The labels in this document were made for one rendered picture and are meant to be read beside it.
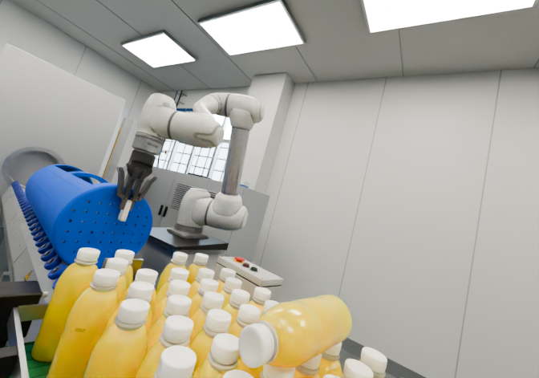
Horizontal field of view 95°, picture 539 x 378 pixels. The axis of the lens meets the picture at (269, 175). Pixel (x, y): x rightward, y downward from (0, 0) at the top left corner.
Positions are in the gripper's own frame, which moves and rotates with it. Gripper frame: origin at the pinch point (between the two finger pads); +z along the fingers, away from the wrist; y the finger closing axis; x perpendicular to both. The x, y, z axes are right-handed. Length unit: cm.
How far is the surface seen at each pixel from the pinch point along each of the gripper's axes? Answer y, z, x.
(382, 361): 13, 6, -80
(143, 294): -12, 6, -48
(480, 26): 215, -224, -69
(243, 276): 22.0, 7.9, -39.1
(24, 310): -20.9, 18.9, -23.8
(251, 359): -11, 3, -72
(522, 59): 274, -224, -102
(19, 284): -22.1, 15.9, -18.5
